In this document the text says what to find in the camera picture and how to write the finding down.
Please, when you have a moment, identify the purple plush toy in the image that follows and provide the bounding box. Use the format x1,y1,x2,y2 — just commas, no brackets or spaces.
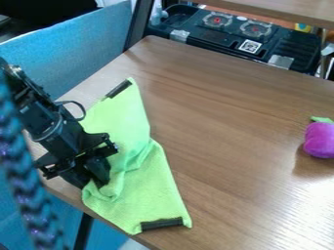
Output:
301,115,334,160

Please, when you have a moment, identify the braided cable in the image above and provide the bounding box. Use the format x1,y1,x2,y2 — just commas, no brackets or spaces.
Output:
0,66,71,250

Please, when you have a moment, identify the green cloth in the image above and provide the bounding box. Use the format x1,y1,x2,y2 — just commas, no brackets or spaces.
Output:
78,76,193,236

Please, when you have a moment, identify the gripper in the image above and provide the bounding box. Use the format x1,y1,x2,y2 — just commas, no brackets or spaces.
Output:
31,120,122,190

